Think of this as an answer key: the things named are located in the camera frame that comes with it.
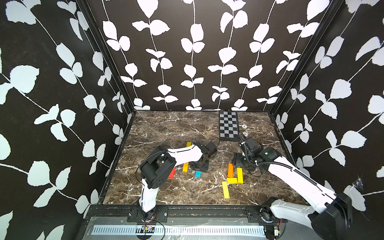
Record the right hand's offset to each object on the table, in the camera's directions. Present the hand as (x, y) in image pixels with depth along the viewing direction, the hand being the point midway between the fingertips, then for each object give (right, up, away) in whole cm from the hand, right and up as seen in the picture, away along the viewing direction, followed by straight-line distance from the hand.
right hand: (234, 160), depth 79 cm
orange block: (0, -8, +9) cm, 12 cm away
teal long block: (-20, -10, +7) cm, 23 cm away
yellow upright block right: (+5, -10, +6) cm, 13 cm away
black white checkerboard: (+3, +15, +27) cm, 31 cm away
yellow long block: (-5, -17, +2) cm, 18 cm away
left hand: (-17, -7, +10) cm, 21 cm away
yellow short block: (0, -13, +6) cm, 14 cm away
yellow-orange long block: (-27, -6, +9) cm, 30 cm away
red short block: (-36, -10, +8) cm, 38 cm away
